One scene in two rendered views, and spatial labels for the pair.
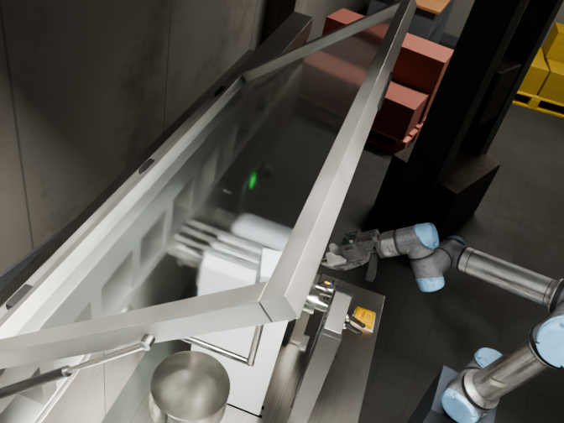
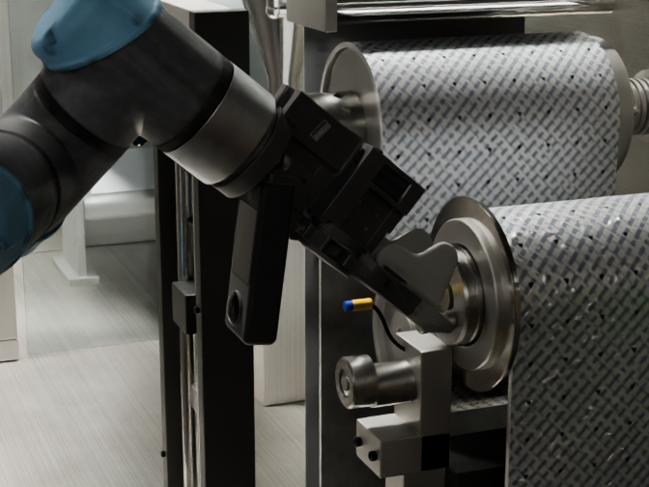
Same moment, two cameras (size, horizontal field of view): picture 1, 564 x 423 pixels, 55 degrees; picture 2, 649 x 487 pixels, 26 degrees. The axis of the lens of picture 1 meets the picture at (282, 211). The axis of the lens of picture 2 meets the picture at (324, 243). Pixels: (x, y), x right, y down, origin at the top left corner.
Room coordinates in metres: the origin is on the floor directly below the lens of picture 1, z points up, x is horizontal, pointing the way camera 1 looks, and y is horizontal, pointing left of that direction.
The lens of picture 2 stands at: (2.06, -0.73, 1.56)
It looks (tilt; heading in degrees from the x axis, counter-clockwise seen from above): 15 degrees down; 150
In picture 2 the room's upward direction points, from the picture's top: straight up
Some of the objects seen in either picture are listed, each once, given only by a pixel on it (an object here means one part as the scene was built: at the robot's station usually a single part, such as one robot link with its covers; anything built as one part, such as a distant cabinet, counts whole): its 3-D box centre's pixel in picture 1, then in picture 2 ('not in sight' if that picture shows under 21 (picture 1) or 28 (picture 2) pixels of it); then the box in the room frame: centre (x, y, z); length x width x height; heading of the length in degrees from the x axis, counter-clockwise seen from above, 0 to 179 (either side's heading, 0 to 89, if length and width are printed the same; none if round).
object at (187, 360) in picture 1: (189, 393); not in sight; (0.54, 0.08, 1.50); 0.14 x 0.14 x 0.06
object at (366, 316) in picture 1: (363, 317); not in sight; (1.36, -0.39, 0.91); 0.07 x 0.07 x 0.02; 81
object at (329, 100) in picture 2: (305, 299); (322, 128); (0.99, -0.12, 1.33); 0.06 x 0.06 x 0.06; 81
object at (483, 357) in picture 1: (486, 373); not in sight; (1.12, -0.74, 1.07); 0.13 x 0.12 x 0.14; 145
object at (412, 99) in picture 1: (368, 78); not in sight; (4.72, -0.48, 0.37); 1.27 x 0.91 x 0.75; 73
